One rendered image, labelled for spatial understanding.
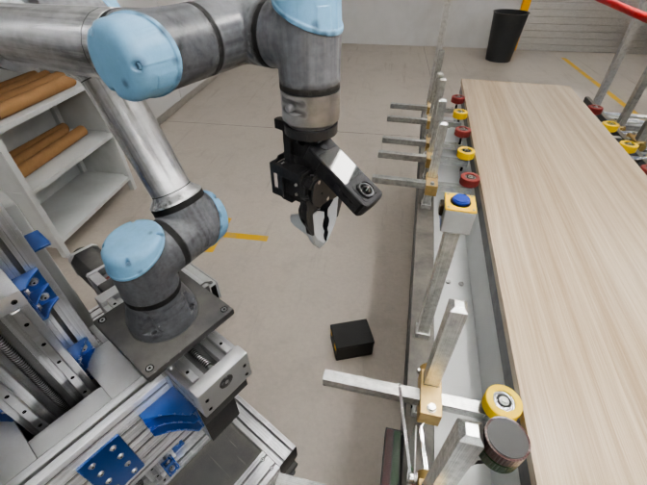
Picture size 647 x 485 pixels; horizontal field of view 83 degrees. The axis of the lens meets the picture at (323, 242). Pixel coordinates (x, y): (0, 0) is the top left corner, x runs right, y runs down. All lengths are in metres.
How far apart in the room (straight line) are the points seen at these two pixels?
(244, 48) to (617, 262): 1.30
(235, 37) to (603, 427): 1.01
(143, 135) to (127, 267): 0.25
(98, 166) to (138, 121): 2.88
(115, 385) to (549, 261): 1.26
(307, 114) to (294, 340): 1.71
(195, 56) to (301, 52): 0.11
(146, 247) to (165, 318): 0.17
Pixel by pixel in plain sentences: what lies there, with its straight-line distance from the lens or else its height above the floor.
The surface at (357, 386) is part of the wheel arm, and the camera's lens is 0.97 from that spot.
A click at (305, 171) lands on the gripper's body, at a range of 0.51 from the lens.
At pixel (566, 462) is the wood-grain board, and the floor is 0.90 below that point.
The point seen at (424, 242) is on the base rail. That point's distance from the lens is 1.61.
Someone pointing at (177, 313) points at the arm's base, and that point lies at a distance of 0.85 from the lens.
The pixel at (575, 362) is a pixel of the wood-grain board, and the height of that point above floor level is 0.90.
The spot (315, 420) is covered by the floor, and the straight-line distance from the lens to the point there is 1.86.
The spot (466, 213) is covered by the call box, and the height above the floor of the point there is 1.21.
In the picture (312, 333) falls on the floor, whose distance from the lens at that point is 2.10.
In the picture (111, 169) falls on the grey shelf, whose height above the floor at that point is 0.17.
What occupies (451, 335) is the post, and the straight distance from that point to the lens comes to 0.82.
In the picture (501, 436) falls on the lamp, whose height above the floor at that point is 1.17.
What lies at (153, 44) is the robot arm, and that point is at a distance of 0.41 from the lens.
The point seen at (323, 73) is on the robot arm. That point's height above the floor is 1.59.
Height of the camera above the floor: 1.71
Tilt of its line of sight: 41 degrees down
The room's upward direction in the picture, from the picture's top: straight up
